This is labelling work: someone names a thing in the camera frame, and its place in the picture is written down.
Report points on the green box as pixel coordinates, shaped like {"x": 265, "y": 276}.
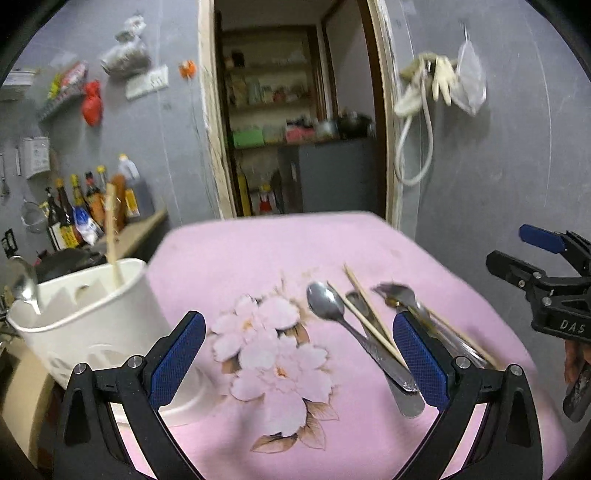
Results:
{"x": 247, "y": 138}

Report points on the dark wok on refrigerator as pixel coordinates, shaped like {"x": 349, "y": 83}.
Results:
{"x": 353, "y": 124}

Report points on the grey refrigerator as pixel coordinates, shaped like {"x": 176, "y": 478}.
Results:
{"x": 337, "y": 175}

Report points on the person's right hand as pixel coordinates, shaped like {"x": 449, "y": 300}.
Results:
{"x": 573, "y": 362}

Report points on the pink floral tablecloth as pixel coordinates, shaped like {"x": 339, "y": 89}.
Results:
{"x": 277, "y": 249}

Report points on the yellow long pack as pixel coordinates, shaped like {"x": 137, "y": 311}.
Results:
{"x": 244, "y": 194}

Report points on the pink box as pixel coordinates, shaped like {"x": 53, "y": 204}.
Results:
{"x": 300, "y": 135}

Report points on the clear bag with dark contents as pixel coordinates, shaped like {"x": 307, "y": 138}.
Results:
{"x": 124, "y": 55}

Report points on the red white snack packet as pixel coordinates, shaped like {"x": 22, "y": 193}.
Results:
{"x": 74, "y": 76}

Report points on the dark sauce bottle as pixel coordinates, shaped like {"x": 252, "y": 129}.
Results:
{"x": 64, "y": 212}
{"x": 100, "y": 177}
{"x": 76, "y": 191}
{"x": 51, "y": 221}
{"x": 92, "y": 194}

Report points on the wooden pantry shelf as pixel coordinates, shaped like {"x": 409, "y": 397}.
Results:
{"x": 268, "y": 69}

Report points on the red plastic bag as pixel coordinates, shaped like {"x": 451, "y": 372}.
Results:
{"x": 91, "y": 104}

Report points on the large metal spoon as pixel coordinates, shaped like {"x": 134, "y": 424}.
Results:
{"x": 325, "y": 302}

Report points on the orange brown bottle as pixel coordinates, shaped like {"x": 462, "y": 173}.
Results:
{"x": 120, "y": 203}

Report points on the white wall socket panel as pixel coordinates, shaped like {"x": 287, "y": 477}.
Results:
{"x": 147, "y": 83}

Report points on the wooden chopstick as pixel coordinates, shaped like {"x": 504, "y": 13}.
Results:
{"x": 369, "y": 330}
{"x": 466, "y": 339}
{"x": 364, "y": 295}
{"x": 112, "y": 240}

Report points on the black wok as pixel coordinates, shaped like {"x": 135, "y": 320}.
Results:
{"x": 60, "y": 265}

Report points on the metal fork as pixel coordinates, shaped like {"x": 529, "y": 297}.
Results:
{"x": 392, "y": 291}

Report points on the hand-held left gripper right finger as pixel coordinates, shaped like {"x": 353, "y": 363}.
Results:
{"x": 420, "y": 357}

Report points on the blue white packet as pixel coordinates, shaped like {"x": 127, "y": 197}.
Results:
{"x": 87, "y": 226}

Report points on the clear hanging plastic bag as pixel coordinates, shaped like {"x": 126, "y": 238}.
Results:
{"x": 473, "y": 78}

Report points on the white plastic utensil holder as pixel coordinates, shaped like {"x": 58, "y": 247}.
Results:
{"x": 92, "y": 318}

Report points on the white wall basket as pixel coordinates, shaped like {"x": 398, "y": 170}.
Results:
{"x": 18, "y": 78}

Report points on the metal pot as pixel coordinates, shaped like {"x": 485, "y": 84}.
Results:
{"x": 327, "y": 130}

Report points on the orange wall hook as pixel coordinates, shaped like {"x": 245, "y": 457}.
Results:
{"x": 187, "y": 69}

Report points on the grey wall rack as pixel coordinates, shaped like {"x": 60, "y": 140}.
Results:
{"x": 60, "y": 104}

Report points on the white rubber glove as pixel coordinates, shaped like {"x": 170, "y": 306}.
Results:
{"x": 444, "y": 81}

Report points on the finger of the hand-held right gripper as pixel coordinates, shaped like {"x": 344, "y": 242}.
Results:
{"x": 540, "y": 238}
{"x": 508, "y": 266}

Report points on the black wall socket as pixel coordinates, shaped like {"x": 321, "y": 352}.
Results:
{"x": 8, "y": 242}

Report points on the worn wooden door frame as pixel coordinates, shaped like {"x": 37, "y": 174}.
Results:
{"x": 212, "y": 138}

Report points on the red white bottle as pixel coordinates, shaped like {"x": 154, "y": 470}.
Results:
{"x": 265, "y": 203}

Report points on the yellow packet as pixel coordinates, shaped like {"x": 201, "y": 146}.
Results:
{"x": 54, "y": 87}

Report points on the white wall box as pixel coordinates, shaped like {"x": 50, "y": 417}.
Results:
{"x": 36, "y": 157}

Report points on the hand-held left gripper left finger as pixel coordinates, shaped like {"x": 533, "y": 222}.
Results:
{"x": 178, "y": 355}

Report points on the metal hanging tool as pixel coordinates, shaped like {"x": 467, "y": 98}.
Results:
{"x": 3, "y": 177}
{"x": 18, "y": 161}

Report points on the metal mesh strainer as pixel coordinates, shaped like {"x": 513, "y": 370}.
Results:
{"x": 34, "y": 217}

